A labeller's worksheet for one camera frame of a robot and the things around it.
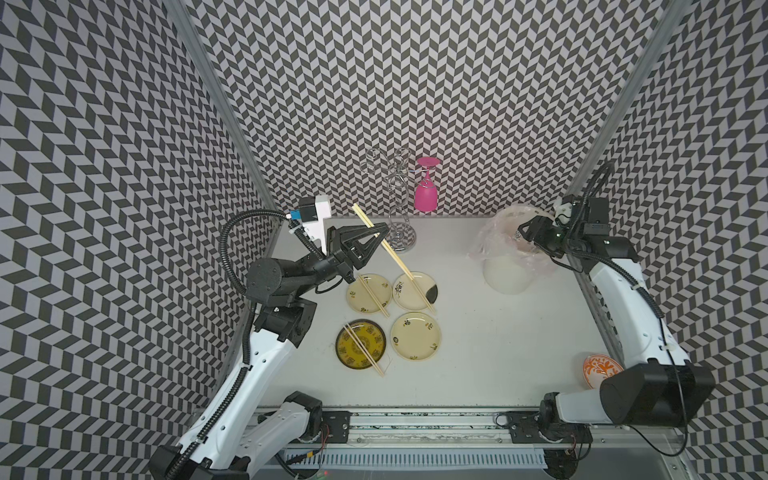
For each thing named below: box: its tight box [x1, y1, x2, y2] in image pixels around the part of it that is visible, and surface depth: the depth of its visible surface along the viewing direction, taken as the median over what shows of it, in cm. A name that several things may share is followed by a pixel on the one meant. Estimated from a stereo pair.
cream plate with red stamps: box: [390, 311, 442, 361], surface depth 89 cm
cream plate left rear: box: [346, 274, 392, 314], surface depth 98 cm
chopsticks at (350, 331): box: [342, 322, 385, 378], surface depth 86 cm
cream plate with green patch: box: [392, 271, 439, 311], surface depth 98 cm
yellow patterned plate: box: [335, 319, 387, 370], surface depth 87 cm
